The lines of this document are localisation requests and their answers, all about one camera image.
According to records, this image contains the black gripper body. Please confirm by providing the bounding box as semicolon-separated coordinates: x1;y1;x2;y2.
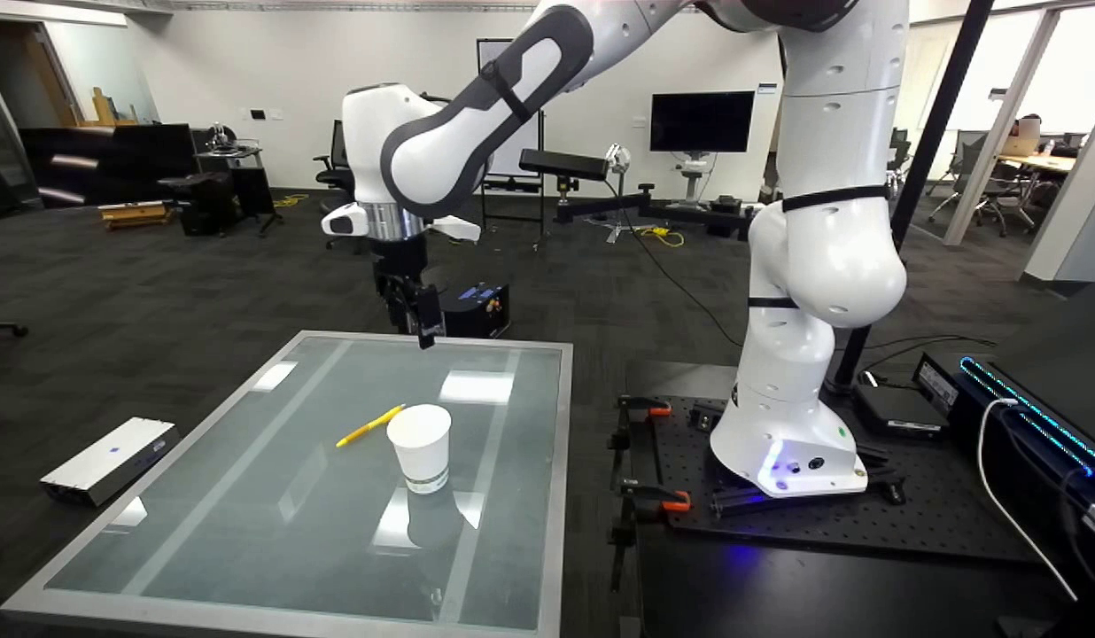
370;237;445;333

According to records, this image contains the yellow pen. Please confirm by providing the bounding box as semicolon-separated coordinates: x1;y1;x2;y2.
334;400;406;452

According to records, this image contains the white paper cup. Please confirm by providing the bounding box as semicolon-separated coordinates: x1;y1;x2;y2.
384;400;458;498

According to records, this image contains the black box with blue light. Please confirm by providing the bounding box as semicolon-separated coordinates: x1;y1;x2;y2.
442;280;515;340

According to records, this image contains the whiteboard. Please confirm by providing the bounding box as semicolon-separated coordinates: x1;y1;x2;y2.
473;34;549;183

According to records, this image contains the orange black bar clamp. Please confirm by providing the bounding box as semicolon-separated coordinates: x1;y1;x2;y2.
606;476;699;596
606;392;680;477

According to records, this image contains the glass top table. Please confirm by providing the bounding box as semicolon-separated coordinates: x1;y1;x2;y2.
0;329;577;638

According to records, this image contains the black cabinet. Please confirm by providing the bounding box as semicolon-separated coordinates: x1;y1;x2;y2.
19;119;203;205

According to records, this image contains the flat black device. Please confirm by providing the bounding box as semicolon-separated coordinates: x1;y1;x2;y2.
849;379;946;439

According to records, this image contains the black slanted pole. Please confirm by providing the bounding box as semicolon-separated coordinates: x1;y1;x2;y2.
825;0;1001;397

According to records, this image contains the black case with blue strip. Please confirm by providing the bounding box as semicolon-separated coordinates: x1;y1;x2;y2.
952;350;1095;511

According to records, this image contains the seated person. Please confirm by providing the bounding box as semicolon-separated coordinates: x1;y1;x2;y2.
1004;109;1048;158

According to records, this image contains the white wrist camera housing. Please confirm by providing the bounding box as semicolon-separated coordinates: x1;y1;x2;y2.
320;202;486;247

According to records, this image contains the black camera on tripod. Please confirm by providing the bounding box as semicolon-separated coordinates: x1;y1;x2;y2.
517;144;617;225

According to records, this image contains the yellow floor cable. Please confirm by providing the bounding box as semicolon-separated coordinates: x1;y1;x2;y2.
634;220;692;256

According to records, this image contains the black wall monitor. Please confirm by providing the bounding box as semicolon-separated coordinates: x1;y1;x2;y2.
647;88;757;158

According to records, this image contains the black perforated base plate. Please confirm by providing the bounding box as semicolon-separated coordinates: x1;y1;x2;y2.
639;392;1044;566

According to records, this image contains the white cable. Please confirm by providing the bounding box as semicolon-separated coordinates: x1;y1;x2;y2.
970;392;1084;607

